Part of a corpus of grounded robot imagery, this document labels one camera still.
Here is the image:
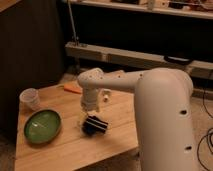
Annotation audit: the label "translucent white ceramic cup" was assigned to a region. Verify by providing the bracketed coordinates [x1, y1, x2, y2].
[19, 88, 40, 111]

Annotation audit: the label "thin metal pole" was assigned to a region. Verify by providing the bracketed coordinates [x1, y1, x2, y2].
[67, 0, 79, 46]

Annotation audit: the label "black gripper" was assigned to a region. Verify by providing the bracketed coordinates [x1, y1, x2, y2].
[82, 116, 108, 136]

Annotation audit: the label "green ceramic bowl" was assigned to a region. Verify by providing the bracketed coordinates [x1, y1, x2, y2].
[24, 109, 62, 144]

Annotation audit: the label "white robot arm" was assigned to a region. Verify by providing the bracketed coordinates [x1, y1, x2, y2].
[78, 68, 199, 171]

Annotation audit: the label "small white cube object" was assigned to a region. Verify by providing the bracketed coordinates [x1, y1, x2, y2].
[101, 89, 111, 102]

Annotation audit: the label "orange flat object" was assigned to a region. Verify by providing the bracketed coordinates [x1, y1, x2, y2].
[64, 84, 82, 94]

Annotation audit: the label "upper wooden shelf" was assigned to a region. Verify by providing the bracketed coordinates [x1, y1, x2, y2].
[61, 0, 213, 20]

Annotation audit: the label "black cables on floor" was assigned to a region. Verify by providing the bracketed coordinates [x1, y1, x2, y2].
[196, 71, 213, 171]

